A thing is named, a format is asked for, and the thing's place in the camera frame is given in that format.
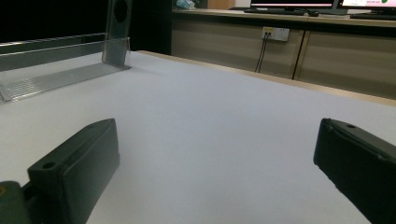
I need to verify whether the beige wooden cabinet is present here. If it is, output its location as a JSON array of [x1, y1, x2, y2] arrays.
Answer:
[[171, 8, 396, 101]]

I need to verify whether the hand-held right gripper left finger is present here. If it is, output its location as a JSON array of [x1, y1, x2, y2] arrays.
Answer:
[[21, 118, 120, 224]]

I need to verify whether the brown box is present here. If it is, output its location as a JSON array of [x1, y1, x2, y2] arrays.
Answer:
[[206, 0, 236, 10]]

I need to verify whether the black power cable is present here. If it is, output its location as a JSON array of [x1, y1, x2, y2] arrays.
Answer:
[[254, 33, 267, 74], [259, 33, 273, 75]]

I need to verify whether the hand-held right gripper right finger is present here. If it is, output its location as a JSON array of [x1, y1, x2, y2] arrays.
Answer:
[[313, 118, 396, 224]]

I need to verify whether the black keyboard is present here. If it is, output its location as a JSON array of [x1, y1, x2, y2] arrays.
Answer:
[[243, 7, 320, 18], [349, 12, 396, 21]]

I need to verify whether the light blue object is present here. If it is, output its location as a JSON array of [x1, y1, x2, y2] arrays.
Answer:
[[175, 0, 196, 10]]

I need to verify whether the wooden table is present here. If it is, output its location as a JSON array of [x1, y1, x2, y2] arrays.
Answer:
[[135, 49, 396, 108]]

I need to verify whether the clear plastic organizer bin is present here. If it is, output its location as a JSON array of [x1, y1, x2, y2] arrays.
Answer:
[[0, 0, 134, 104]]

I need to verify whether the computer monitor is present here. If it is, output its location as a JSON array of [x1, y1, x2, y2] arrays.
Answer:
[[339, 0, 396, 9], [249, 0, 338, 9]]

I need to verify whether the white wall socket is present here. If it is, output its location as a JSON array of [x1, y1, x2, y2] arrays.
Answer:
[[261, 26, 290, 43]]

